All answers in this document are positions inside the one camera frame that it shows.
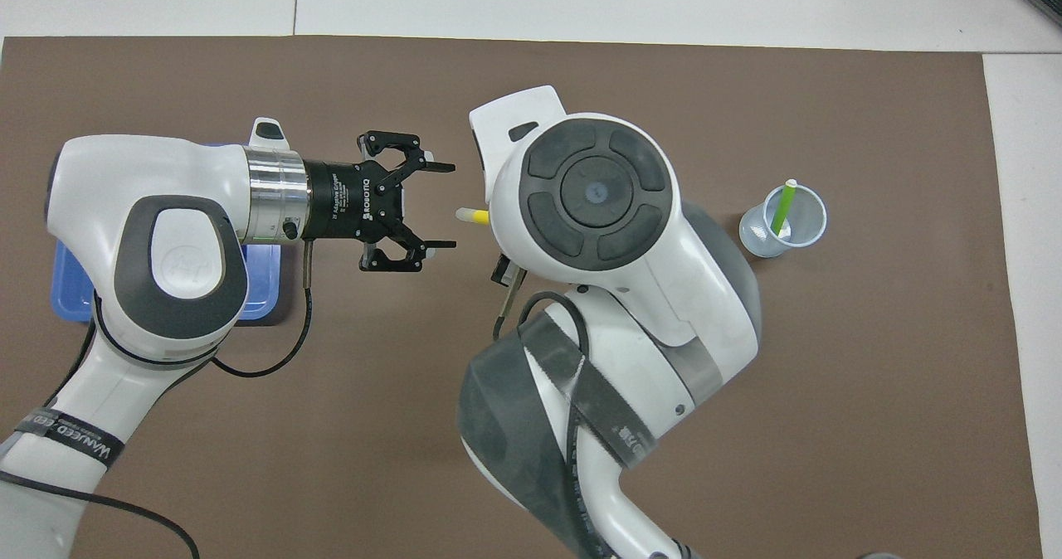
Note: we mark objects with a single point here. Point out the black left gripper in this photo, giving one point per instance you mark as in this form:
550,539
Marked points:
340,198

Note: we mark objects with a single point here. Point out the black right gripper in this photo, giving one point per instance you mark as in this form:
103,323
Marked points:
506,270

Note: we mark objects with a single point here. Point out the yellow pen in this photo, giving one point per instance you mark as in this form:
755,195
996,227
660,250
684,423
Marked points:
473,216

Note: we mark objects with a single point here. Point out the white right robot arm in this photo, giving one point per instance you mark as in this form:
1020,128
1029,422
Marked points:
597,194

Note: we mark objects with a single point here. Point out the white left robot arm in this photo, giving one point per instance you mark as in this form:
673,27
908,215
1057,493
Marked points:
124,177

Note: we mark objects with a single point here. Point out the blue plastic tray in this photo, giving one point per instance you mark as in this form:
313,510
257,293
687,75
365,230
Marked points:
261,281

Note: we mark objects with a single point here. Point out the translucent plastic cup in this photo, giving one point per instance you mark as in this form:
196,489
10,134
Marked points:
759,240

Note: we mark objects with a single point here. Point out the green pen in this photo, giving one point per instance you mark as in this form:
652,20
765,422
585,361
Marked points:
782,211

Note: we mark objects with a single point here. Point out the brown table mat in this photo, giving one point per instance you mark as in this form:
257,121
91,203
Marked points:
830,418

